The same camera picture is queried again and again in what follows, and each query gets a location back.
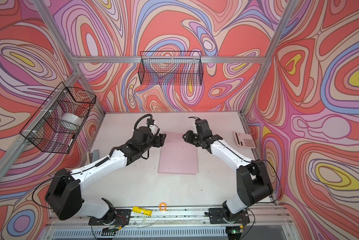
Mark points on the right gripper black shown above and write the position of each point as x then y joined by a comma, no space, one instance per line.
189,134

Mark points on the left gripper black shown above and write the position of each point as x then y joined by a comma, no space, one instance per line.
159,140

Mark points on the pink folder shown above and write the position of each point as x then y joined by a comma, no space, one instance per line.
177,156

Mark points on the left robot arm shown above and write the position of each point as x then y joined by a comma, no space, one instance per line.
65,193

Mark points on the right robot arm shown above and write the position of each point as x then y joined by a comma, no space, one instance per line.
252,179

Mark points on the pink calculator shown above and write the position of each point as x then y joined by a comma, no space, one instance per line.
244,140

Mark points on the grey blue stapler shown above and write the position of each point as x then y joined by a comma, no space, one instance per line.
92,156

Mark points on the yellow glue stick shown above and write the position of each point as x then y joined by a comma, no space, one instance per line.
142,211

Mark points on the white tape roll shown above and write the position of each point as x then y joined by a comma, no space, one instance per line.
69,120

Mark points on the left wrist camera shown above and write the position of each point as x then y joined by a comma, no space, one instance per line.
150,122

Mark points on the black wire basket back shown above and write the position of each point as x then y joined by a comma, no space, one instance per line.
167,68

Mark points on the black wire basket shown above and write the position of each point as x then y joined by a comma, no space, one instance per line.
47,134
167,68

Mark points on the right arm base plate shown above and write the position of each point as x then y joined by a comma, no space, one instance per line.
223,216

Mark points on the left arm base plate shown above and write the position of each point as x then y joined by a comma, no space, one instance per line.
117,217

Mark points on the black wire basket left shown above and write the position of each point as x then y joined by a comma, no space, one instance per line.
47,134

